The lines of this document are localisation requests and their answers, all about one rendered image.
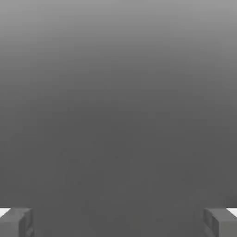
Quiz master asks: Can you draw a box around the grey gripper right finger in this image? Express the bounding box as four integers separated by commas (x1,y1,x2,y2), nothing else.
202,207,237,237

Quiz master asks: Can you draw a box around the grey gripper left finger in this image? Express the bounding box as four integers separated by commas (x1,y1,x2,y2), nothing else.
0,207,35,237

